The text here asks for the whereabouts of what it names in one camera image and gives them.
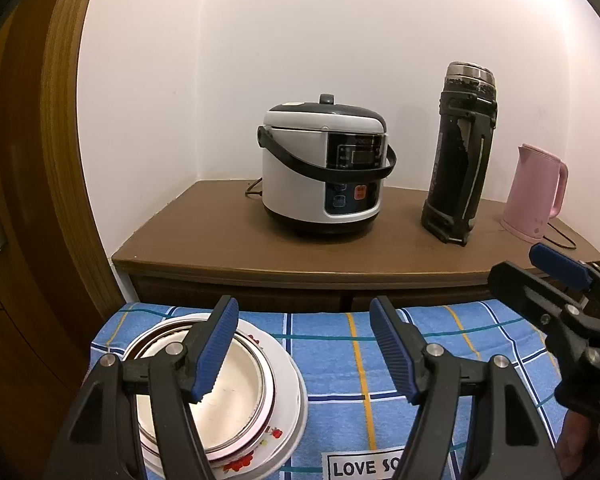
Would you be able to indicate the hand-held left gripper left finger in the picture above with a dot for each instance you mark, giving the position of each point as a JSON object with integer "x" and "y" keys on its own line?
{"x": 215, "y": 355}

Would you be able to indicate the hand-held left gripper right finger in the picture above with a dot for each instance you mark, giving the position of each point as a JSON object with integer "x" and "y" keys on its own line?
{"x": 396, "y": 355}

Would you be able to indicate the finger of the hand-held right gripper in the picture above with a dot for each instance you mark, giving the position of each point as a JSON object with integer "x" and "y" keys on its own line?
{"x": 530, "y": 290}
{"x": 560, "y": 265}

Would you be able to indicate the white enamel metal bowl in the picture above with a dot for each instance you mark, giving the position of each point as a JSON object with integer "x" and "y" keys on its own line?
{"x": 230, "y": 400}

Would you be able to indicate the pink floral deep plate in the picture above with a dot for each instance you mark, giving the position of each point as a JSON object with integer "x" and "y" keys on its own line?
{"x": 298, "y": 400}

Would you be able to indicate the red floral white bowl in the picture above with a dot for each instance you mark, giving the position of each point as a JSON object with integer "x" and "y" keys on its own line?
{"x": 269, "y": 434}

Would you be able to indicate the person's right hand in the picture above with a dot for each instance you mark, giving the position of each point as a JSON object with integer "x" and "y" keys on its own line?
{"x": 575, "y": 440}

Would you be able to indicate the blue plaid cloth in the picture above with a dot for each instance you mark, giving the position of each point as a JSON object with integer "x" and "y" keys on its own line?
{"x": 330, "y": 360}

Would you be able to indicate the pink electric kettle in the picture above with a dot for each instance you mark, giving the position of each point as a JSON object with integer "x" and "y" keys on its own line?
{"x": 527, "y": 195}

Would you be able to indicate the white cloth label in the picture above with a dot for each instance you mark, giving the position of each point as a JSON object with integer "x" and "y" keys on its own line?
{"x": 360, "y": 467}

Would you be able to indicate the brown wooden cabinet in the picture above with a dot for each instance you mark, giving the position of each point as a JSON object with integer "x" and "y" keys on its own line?
{"x": 205, "y": 230}

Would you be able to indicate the black worn thermos flask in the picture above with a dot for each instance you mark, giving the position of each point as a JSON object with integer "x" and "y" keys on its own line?
{"x": 460, "y": 160}

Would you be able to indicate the white black rice cooker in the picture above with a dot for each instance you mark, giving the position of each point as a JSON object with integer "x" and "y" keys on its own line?
{"x": 295, "y": 175}

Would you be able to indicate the brown wooden door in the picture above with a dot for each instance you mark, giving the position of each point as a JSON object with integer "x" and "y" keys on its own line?
{"x": 20, "y": 310}

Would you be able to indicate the brown wooden door frame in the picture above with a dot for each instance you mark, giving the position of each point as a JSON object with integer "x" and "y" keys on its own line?
{"x": 65, "y": 110}

